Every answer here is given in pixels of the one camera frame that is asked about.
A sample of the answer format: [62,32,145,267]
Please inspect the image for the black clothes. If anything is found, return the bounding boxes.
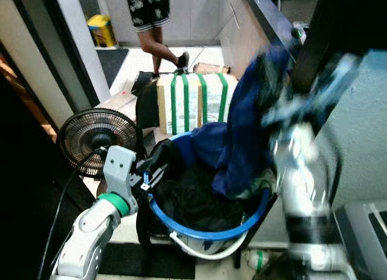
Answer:
[152,140,267,232]

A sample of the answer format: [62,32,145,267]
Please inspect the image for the blue plastic laundry basin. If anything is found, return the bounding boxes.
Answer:
[145,131,274,260]

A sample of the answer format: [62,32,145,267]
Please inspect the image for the green-striped white box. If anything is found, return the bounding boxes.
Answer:
[155,72,239,136]

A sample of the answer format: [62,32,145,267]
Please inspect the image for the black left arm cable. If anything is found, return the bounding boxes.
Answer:
[37,150,106,280]

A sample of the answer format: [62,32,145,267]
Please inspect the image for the person in patterned shorts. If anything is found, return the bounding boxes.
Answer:
[125,0,190,75]

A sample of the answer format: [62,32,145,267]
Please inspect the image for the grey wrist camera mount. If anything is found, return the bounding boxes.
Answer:
[311,52,365,111]
[102,145,138,200]

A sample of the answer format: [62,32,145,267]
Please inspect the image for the grey top-load washing machine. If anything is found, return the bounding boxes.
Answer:
[333,200,387,280]

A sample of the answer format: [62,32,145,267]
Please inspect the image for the light wooden cabinet panel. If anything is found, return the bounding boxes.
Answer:
[216,0,288,81]

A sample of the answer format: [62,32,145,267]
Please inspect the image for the dark blue garment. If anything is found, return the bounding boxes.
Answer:
[175,46,295,200]

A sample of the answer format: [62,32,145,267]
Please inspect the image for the yellow container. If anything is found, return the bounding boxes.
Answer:
[87,15,117,48]

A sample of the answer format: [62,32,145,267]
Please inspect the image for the small brown cardboard piece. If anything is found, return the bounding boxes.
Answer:
[192,62,232,76]

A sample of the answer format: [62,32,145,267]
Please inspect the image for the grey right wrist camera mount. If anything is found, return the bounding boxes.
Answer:
[311,52,365,111]

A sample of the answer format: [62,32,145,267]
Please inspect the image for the black metal frame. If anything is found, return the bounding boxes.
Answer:
[289,0,376,96]

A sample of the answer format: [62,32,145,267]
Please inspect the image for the black floor fan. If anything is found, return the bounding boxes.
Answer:
[57,107,144,179]

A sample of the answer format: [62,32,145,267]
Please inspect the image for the flat brown cardboard box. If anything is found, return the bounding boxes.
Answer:
[96,88,159,145]

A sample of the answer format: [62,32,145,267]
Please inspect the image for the black bag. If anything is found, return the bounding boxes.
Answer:
[131,71,160,131]

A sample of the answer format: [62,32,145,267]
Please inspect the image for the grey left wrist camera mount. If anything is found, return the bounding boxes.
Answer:
[102,145,138,200]

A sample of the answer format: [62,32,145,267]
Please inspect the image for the black door mat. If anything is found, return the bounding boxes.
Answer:
[97,47,130,88]

